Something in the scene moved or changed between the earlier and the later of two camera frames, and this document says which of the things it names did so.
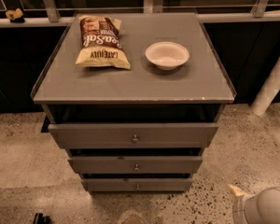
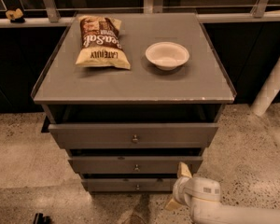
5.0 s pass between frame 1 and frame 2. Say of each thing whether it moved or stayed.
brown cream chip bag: stayed
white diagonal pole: stayed
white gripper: moved
